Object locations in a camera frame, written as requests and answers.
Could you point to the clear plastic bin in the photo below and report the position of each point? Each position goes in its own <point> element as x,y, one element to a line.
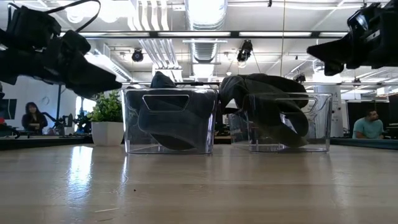
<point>133,146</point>
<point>320,124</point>

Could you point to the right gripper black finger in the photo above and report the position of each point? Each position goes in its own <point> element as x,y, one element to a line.
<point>335,49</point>
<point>334,68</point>

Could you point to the silver ventilation duct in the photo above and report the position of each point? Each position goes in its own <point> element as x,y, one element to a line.
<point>205,18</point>

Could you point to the white round column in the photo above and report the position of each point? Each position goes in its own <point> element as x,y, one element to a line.
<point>337,112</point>

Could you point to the dark cap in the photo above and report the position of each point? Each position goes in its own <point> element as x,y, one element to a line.
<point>280,84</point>
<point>236,90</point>
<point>177,124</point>
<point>280,137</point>

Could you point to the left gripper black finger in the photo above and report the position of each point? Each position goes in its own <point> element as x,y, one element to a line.
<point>90,74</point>
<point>88,93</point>

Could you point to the small potted green plant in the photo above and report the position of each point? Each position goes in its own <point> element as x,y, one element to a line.
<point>107,109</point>

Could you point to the black track spotlight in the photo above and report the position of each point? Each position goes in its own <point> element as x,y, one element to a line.
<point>245,51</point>
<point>137,55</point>

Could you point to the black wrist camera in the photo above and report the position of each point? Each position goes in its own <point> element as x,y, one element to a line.
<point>357,21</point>
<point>34,28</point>

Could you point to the person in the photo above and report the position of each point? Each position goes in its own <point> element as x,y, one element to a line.
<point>368,127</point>
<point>33,119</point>

